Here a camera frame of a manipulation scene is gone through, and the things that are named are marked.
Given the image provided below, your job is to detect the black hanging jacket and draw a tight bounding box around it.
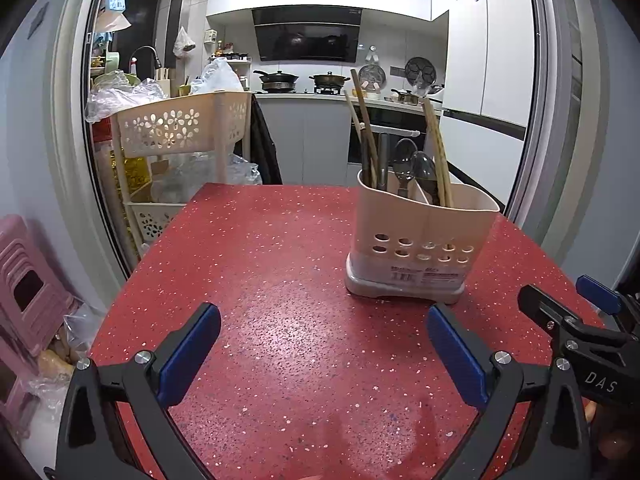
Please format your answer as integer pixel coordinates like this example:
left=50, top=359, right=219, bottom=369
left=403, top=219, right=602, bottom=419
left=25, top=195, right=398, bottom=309
left=248, top=94, right=283, bottom=186

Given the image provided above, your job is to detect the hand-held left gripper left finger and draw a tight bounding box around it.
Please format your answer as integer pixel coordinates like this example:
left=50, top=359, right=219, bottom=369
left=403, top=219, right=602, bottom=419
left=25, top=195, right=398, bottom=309
left=45, top=302, right=221, bottom=480

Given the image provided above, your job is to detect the wooden chopstick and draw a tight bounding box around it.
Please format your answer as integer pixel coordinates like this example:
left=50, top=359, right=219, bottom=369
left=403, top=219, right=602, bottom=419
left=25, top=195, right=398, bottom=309
left=429, top=100, right=456, bottom=209
left=349, top=69, right=376, bottom=186
left=422, top=102, right=448, bottom=208
left=343, top=91, right=368, bottom=186

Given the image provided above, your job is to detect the crumpled clear plastic bag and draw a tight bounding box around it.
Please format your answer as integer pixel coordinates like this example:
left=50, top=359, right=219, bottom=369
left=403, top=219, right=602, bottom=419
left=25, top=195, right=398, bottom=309
left=85, top=70, right=168, bottom=123

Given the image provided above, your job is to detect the black wok with lid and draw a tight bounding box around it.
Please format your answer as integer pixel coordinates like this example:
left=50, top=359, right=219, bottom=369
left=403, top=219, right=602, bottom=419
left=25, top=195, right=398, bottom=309
left=253, top=70, right=300, bottom=93

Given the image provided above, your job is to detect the clear bag on floor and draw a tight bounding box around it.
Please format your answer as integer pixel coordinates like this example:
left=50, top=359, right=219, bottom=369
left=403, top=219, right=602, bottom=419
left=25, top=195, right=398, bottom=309
left=30, top=305, right=106, bottom=436

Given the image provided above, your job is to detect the yellow oil bottle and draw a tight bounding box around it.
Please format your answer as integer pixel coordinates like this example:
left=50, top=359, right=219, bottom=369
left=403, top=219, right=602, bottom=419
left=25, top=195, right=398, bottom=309
left=122, top=156, right=151, bottom=203

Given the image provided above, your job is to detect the curved kitchen faucet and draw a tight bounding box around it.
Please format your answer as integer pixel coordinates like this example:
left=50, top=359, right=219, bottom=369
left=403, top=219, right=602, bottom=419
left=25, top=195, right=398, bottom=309
left=129, top=46, right=161, bottom=78

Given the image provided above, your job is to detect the beige basket cart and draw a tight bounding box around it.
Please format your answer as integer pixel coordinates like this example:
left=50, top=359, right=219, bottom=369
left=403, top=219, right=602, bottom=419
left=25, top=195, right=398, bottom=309
left=110, top=90, right=252, bottom=261

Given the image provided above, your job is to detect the beige utensil holder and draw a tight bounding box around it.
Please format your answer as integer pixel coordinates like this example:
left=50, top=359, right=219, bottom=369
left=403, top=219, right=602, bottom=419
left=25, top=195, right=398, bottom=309
left=344, top=167, right=502, bottom=305

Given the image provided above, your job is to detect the brown wooden handle spoon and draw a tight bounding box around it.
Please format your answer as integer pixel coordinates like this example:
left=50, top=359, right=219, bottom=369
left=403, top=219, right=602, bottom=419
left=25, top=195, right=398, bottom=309
left=364, top=127, right=379, bottom=188

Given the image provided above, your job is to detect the white condiment shelf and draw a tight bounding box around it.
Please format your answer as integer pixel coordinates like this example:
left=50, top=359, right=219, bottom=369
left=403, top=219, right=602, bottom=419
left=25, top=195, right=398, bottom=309
left=212, top=40, right=252, bottom=91

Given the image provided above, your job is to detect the person's right hand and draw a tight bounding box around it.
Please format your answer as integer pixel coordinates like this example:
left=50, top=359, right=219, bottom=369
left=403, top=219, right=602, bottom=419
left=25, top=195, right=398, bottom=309
left=584, top=400, right=640, bottom=466

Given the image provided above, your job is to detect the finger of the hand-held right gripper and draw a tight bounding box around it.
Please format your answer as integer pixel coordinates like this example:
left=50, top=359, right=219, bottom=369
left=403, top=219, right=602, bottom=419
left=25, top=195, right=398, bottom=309
left=517, top=284, right=628, bottom=356
left=576, top=275, right=640, bottom=331

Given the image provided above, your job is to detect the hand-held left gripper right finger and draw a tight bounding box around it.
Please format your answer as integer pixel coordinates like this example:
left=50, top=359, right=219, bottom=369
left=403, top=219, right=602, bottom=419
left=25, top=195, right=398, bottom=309
left=426, top=304, right=593, bottom=480

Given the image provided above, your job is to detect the grey handle spoon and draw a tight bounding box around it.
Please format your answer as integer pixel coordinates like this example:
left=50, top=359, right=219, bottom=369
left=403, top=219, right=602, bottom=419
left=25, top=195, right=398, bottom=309
left=377, top=132, right=391, bottom=192
left=410, top=151, right=438, bottom=206

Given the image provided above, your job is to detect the dark cooking pot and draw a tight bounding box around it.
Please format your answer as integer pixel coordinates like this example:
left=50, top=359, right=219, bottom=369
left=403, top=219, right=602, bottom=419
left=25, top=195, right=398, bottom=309
left=309, top=72, right=351, bottom=92

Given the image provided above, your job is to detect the black range hood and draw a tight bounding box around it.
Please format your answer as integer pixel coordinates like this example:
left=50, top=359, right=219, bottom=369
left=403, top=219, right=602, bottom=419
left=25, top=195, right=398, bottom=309
left=251, top=6, right=363, bottom=63

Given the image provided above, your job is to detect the white fridge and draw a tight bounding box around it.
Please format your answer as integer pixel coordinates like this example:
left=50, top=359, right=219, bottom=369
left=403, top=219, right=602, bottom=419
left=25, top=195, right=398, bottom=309
left=440, top=0, right=541, bottom=211

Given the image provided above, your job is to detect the pink plastic stool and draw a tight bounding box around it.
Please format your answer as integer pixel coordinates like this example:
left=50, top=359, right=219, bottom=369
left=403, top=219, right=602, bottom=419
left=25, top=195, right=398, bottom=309
left=0, top=214, right=83, bottom=441

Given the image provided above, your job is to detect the hanging white plastic bag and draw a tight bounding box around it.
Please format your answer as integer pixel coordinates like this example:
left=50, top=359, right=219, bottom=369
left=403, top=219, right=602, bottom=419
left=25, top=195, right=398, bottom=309
left=172, top=26, right=197, bottom=58

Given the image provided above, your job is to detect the black round dimpled pan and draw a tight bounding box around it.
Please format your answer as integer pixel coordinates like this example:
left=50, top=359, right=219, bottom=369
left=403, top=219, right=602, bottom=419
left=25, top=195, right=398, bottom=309
left=404, top=56, right=438, bottom=86

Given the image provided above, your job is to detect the large white plastic bag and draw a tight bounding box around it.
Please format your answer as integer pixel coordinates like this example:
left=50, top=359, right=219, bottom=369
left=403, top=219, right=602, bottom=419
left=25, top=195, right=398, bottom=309
left=190, top=57, right=246, bottom=96

